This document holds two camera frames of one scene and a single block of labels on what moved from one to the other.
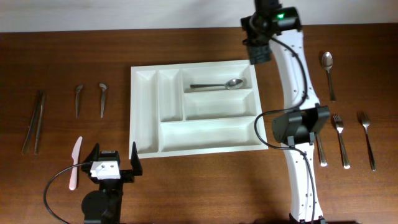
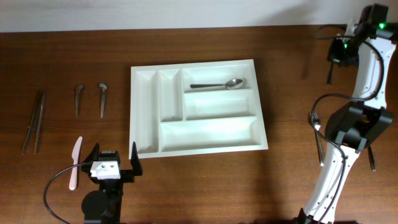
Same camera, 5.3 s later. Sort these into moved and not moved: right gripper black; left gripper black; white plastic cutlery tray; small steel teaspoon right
Moved: right gripper black
Not moved: white plastic cutlery tray; left gripper black; small steel teaspoon right
